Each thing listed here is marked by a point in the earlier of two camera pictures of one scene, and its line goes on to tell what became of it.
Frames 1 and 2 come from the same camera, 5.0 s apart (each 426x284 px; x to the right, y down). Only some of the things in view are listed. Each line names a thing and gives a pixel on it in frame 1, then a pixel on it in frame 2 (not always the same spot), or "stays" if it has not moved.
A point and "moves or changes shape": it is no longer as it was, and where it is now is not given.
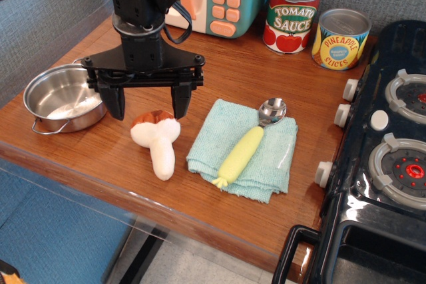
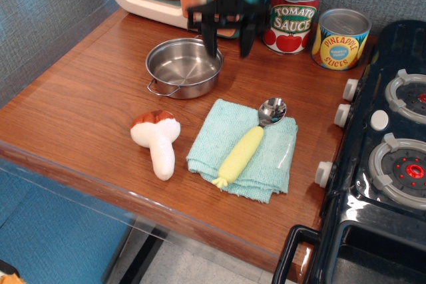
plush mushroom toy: (158, 130) stays
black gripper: (144, 60) to (229, 10)
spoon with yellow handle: (240, 156) stays
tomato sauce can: (291, 12) stays
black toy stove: (372, 205) stays
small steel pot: (61, 98) moves or changes shape
